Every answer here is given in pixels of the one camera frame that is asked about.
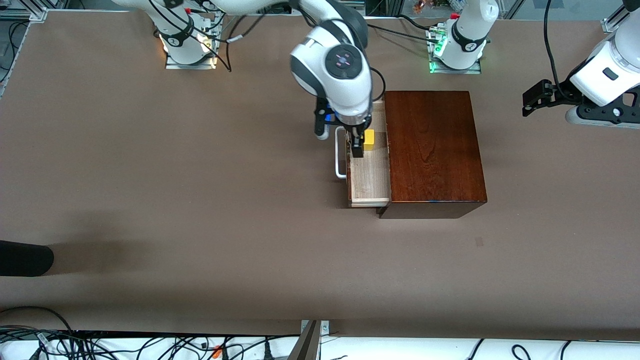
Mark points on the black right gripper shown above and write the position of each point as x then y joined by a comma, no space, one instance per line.
356,135

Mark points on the yellow wooden block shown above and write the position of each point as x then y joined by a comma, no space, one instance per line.
369,140

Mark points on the aluminium frame profile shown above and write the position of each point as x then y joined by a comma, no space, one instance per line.
20,45
612,25

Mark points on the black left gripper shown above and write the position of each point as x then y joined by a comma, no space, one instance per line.
560,93

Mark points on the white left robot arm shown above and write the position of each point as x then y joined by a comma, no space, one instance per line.
600,75

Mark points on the black ribbed cylinder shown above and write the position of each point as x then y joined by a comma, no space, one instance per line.
25,258

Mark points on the dark brown wooden cabinet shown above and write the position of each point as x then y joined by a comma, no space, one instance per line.
435,150

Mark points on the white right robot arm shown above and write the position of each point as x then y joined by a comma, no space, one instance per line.
340,85

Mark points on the metal bracket with dark beam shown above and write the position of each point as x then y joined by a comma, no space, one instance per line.
307,342

